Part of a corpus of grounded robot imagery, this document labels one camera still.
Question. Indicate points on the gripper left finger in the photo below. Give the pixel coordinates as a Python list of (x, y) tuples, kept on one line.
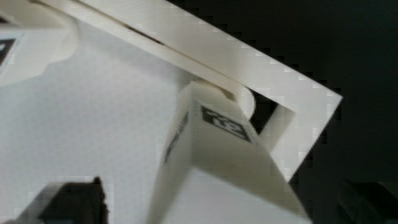
[(68, 204)]

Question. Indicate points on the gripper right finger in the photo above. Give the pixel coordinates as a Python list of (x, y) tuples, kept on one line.
[(369, 203)]

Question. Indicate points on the white U-shaped fence frame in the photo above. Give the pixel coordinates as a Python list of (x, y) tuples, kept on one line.
[(306, 99)]

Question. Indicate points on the white desk top tray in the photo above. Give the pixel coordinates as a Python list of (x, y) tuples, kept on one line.
[(84, 116)]

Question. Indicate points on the white leg with tag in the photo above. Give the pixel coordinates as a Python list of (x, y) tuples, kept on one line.
[(38, 39)]

